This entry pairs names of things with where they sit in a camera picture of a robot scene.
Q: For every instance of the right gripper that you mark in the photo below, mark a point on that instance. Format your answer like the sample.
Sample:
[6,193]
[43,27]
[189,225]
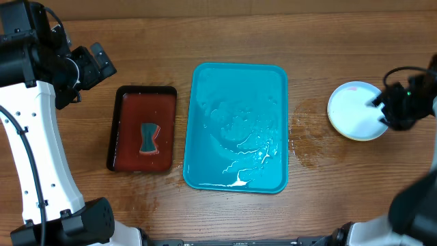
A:
[393,106]

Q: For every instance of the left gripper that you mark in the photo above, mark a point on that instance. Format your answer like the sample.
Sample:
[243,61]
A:
[93,72]

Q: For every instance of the light blue plate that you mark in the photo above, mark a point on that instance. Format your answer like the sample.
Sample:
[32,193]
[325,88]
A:
[355,92]

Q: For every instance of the dark green sponge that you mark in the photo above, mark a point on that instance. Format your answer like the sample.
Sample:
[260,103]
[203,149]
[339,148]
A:
[149,133]

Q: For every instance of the yellow-green plate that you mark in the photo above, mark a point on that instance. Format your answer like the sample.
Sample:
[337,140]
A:
[358,122]

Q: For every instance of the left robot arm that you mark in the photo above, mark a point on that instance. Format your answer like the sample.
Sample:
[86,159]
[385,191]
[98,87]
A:
[40,74]

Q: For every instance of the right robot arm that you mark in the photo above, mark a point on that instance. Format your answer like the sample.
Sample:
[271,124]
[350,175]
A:
[411,219]

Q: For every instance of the black tray with red liquid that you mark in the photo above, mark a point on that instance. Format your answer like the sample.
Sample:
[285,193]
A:
[135,105]

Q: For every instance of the teal plastic tray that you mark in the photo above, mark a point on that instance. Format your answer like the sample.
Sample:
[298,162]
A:
[237,128]

